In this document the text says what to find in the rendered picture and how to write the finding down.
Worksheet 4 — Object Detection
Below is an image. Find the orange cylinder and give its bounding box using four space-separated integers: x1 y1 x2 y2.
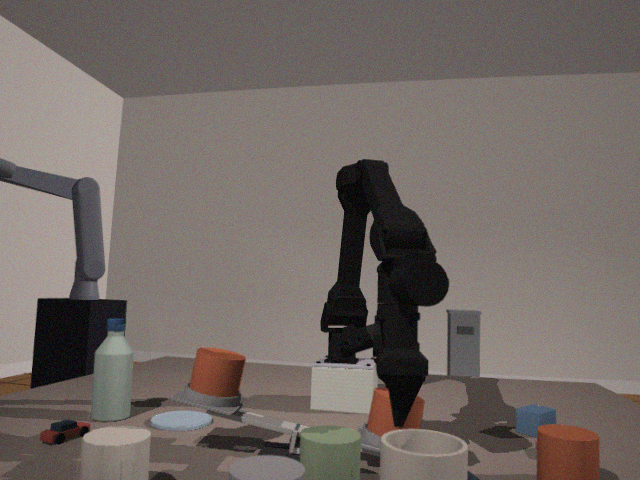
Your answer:
537 424 600 480
366 388 425 436
189 347 246 397

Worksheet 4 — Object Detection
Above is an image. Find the blue cube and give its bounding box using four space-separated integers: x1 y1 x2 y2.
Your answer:
515 404 556 438

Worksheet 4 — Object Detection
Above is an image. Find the green cylinder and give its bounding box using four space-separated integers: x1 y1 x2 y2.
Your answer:
299 425 361 480

